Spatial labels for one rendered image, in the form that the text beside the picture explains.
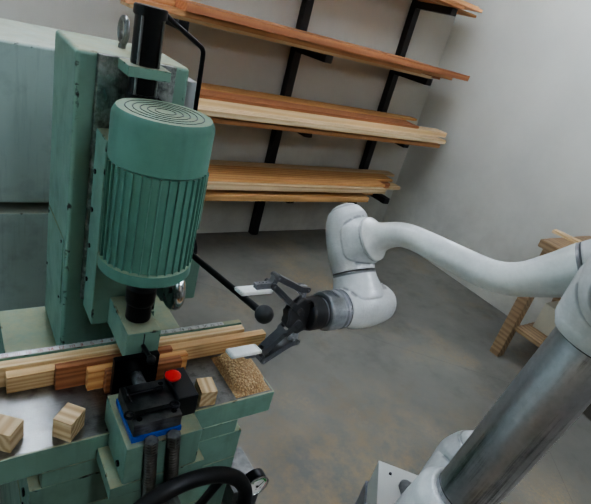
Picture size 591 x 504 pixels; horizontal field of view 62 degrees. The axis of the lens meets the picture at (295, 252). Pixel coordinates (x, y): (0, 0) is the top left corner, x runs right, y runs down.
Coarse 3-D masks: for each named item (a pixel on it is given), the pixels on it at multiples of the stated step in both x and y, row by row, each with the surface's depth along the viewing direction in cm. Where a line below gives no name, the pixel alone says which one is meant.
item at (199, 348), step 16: (224, 336) 120; (240, 336) 121; (256, 336) 124; (192, 352) 114; (208, 352) 117; (224, 352) 120; (32, 368) 95; (48, 368) 96; (16, 384) 94; (32, 384) 95; (48, 384) 97
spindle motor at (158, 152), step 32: (128, 128) 77; (160, 128) 77; (192, 128) 79; (128, 160) 79; (160, 160) 79; (192, 160) 82; (128, 192) 82; (160, 192) 81; (192, 192) 85; (128, 224) 84; (160, 224) 85; (192, 224) 90; (128, 256) 87; (160, 256) 87
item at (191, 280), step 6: (192, 264) 122; (198, 264) 123; (192, 270) 123; (198, 270) 124; (192, 276) 124; (186, 282) 124; (192, 282) 125; (162, 288) 121; (186, 288) 125; (192, 288) 126; (186, 294) 126; (192, 294) 127; (162, 300) 122
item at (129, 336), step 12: (120, 300) 106; (108, 312) 108; (120, 312) 102; (120, 324) 101; (132, 324) 100; (144, 324) 101; (156, 324) 102; (120, 336) 101; (132, 336) 98; (144, 336) 99; (156, 336) 101; (120, 348) 101; (132, 348) 99; (156, 348) 103
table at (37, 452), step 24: (192, 360) 115; (216, 384) 110; (0, 408) 90; (24, 408) 92; (48, 408) 93; (96, 408) 96; (216, 408) 105; (240, 408) 109; (264, 408) 114; (24, 432) 87; (48, 432) 88; (96, 432) 91; (0, 456) 82; (24, 456) 83; (48, 456) 86; (72, 456) 89; (96, 456) 92; (0, 480) 83; (120, 480) 87
